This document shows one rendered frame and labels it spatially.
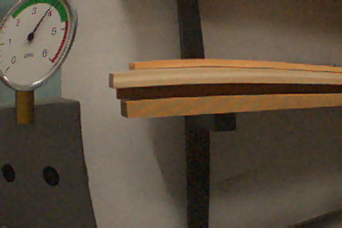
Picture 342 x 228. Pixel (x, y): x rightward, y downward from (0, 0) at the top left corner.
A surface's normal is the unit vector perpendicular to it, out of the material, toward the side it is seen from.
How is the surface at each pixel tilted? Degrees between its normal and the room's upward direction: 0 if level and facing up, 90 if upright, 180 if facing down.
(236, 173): 90
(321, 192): 90
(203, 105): 90
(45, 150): 90
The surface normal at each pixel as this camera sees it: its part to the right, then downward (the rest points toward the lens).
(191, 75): 0.16, 0.04
